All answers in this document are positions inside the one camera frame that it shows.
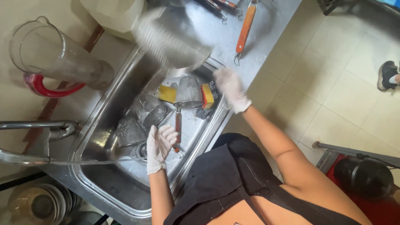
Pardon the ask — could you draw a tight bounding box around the person's right hand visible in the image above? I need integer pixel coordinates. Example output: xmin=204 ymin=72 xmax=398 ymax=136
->
xmin=214 ymin=67 xmax=253 ymax=115

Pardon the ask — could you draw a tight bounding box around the person's left hand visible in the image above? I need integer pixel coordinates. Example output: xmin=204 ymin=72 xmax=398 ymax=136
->
xmin=146 ymin=124 xmax=179 ymax=175

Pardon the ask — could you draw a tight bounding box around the large ribbed metal container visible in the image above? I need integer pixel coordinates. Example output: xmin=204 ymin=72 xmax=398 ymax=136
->
xmin=132 ymin=7 xmax=215 ymax=70

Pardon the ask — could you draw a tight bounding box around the dark scouring pad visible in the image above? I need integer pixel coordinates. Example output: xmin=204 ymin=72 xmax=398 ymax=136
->
xmin=208 ymin=80 xmax=220 ymax=99

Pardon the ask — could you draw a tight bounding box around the yellow and red sponge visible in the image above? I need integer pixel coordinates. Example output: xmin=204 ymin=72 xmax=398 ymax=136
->
xmin=201 ymin=83 xmax=215 ymax=109

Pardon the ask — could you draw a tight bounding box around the sink drain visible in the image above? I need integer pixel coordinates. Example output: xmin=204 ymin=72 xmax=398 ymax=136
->
xmin=135 ymin=141 xmax=149 ymax=160

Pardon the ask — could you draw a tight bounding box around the steel wool scrubber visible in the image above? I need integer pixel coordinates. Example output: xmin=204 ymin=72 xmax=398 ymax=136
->
xmin=195 ymin=107 xmax=214 ymax=120

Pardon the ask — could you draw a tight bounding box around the stainless steel sink basin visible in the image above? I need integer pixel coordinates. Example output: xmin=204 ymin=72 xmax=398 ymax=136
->
xmin=68 ymin=47 xmax=233 ymax=219

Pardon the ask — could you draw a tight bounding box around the metal utensil with hook end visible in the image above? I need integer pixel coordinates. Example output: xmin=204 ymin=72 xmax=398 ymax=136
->
xmin=204 ymin=0 xmax=228 ymax=23

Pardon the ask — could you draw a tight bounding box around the black apron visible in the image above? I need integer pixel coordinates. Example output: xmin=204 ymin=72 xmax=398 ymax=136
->
xmin=163 ymin=133 xmax=363 ymax=225

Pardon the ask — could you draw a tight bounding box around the white plastic jug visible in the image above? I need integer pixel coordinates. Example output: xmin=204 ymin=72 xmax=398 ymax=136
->
xmin=80 ymin=0 xmax=146 ymax=41

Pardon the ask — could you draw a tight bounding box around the chrome faucet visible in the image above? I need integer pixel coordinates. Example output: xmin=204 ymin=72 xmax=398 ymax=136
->
xmin=0 ymin=120 xmax=80 ymax=167

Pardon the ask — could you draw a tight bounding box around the dark furniture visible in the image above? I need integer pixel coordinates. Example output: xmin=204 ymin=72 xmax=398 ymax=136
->
xmin=316 ymin=0 xmax=400 ymax=17

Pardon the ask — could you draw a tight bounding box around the black pot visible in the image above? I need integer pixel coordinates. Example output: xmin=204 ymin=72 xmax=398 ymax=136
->
xmin=332 ymin=157 xmax=395 ymax=199

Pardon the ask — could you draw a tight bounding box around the red crate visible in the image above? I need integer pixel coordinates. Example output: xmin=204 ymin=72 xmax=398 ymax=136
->
xmin=326 ymin=154 xmax=400 ymax=225

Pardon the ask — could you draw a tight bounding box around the conical mesh strainer red handle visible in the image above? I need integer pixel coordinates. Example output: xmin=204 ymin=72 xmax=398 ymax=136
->
xmin=171 ymin=75 xmax=204 ymax=159

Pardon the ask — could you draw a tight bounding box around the orange handled metal utensil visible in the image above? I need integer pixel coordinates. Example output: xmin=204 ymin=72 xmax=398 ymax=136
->
xmin=233 ymin=0 xmax=259 ymax=66

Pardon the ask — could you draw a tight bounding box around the small orange handled utensil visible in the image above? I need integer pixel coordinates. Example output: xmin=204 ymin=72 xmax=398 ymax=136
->
xmin=217 ymin=0 xmax=244 ymax=18

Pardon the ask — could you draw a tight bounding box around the clear pitcher with red handle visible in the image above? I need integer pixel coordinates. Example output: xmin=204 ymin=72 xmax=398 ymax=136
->
xmin=9 ymin=16 xmax=115 ymax=99

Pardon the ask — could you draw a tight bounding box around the grey metal frame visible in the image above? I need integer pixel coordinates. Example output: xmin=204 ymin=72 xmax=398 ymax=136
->
xmin=312 ymin=141 xmax=400 ymax=175

